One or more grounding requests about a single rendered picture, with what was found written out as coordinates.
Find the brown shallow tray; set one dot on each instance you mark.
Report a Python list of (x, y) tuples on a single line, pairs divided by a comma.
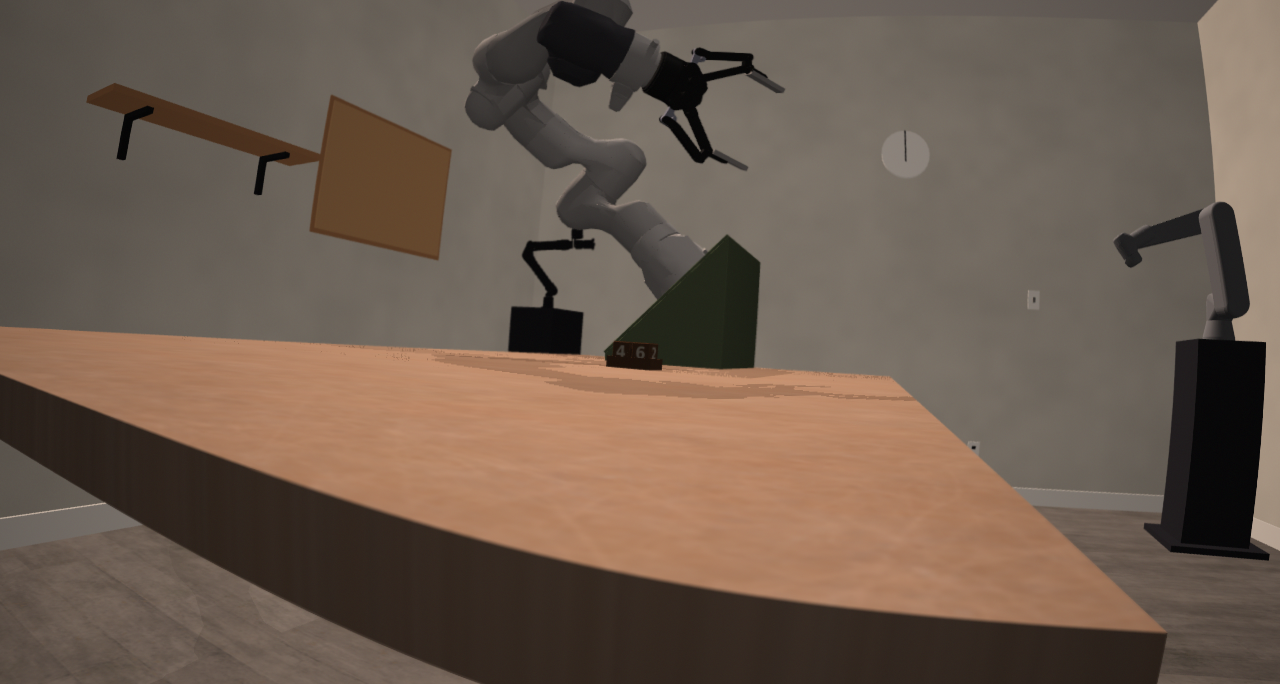
[(634, 363)]

